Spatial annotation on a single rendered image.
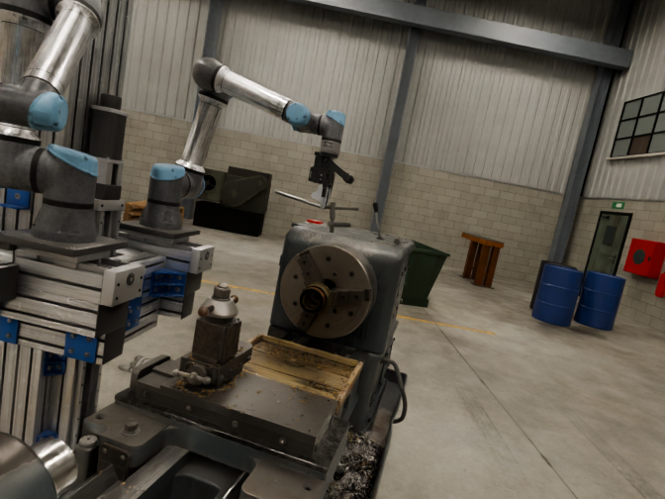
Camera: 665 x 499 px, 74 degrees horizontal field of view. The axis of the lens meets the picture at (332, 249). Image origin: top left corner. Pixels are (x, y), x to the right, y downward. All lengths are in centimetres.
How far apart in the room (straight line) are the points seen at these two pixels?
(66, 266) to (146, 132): 1117
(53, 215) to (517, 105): 1197
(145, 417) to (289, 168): 1069
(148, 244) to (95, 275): 52
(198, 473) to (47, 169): 80
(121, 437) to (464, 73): 1188
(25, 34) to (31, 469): 106
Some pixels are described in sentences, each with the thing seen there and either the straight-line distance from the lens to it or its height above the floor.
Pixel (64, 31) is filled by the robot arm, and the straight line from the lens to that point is 122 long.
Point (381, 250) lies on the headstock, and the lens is 158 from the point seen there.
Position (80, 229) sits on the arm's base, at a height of 120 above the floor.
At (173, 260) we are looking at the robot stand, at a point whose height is 106.
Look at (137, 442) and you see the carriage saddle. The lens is 93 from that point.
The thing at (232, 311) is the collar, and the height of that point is 113.
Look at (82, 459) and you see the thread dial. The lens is 99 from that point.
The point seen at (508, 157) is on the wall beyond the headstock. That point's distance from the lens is 1248.
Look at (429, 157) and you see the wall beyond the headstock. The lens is 1186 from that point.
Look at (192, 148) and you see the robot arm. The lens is 183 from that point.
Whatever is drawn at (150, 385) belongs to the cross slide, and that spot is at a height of 96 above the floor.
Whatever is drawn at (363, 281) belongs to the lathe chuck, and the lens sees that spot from 142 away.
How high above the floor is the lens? 142
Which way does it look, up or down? 8 degrees down
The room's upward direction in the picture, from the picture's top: 11 degrees clockwise
